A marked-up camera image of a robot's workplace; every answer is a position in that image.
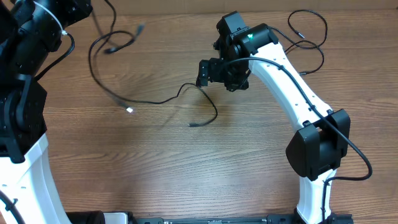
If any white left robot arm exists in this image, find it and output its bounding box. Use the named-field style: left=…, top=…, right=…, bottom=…
left=1, top=0, right=105, bottom=223

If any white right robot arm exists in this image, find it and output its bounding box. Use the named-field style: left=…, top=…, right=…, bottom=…
left=196, top=11, right=353, bottom=223

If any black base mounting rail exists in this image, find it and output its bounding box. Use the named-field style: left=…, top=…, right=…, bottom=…
left=65, top=210, right=354, bottom=224

